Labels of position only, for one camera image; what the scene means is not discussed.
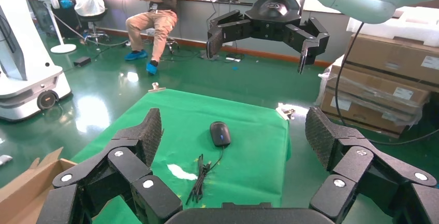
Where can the white foam packing block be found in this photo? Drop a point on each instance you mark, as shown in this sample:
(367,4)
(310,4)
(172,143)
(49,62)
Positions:
(394,27)

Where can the white floor power strip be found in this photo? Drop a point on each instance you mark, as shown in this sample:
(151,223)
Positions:
(234,58)

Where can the green table cloth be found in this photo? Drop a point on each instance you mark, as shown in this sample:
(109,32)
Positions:
(240,167)

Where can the open brown cardboard box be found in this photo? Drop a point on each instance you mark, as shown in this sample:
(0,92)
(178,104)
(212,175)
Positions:
(20,195)

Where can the large brown cardboard carton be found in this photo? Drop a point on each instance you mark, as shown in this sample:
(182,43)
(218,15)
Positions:
(363,116)
(387,58)

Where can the long grey workbench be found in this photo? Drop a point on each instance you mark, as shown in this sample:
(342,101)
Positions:
(195,18)

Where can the white torn tape piece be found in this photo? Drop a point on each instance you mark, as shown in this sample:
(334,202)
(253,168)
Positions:
(181,172)

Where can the white wheeled background robot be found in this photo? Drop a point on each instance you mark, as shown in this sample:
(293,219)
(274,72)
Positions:
(31,78)

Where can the black swivel stool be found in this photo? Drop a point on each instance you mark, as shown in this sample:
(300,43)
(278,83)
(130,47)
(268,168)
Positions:
(92,18)
(171,44)

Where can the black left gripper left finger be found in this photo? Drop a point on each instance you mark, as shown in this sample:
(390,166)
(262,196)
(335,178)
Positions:
(130,160)

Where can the silver metal table clamp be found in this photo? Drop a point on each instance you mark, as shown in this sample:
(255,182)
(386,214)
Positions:
(285,111)
(156,87)

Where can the white standing fan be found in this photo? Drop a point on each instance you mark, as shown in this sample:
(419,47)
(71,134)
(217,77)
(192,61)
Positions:
(58,34)

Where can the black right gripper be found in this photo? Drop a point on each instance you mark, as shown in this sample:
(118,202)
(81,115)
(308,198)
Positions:
(274,8)

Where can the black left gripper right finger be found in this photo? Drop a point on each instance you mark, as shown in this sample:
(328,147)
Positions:
(356,160)

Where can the plastic wrapped cardboard carton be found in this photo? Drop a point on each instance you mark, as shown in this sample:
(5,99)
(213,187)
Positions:
(370,90)

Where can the black floor power adapter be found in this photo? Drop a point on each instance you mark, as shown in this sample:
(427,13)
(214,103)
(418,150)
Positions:
(82,61)

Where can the black cabinet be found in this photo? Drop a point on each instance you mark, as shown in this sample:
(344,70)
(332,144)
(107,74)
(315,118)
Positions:
(68,20)

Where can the seated person black shirt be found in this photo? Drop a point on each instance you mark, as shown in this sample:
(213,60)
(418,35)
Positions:
(161,20)

